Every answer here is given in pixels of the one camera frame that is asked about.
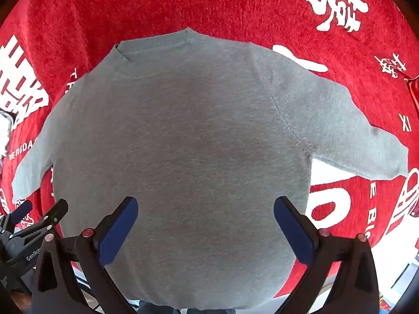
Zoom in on red printed blanket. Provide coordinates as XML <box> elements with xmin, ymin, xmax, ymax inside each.
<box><xmin>0</xmin><ymin>0</ymin><xmax>419</xmax><ymax>305</ymax></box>

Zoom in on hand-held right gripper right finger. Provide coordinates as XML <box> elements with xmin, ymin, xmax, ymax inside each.
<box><xmin>273</xmin><ymin>195</ymin><xmax>382</xmax><ymax>314</ymax></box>

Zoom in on person's blue jeans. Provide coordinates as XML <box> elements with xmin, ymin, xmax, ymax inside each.
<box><xmin>137</xmin><ymin>299</ymin><xmax>236</xmax><ymax>314</ymax></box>

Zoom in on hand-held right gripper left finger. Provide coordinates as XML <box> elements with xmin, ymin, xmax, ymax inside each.
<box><xmin>31</xmin><ymin>196</ymin><xmax>140</xmax><ymax>314</ymax></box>

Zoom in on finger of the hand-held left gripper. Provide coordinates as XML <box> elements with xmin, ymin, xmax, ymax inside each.
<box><xmin>10</xmin><ymin>199</ymin><xmax>69</xmax><ymax>246</ymax></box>
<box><xmin>0</xmin><ymin>199</ymin><xmax>33</xmax><ymax>233</ymax></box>

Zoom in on white crumpled cloth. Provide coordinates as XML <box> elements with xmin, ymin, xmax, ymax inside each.
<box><xmin>0</xmin><ymin>109</ymin><xmax>15</xmax><ymax>158</ymax></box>

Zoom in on grey sweater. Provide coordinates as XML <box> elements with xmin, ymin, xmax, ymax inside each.
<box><xmin>11</xmin><ymin>28</ymin><xmax>410</xmax><ymax>311</ymax></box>

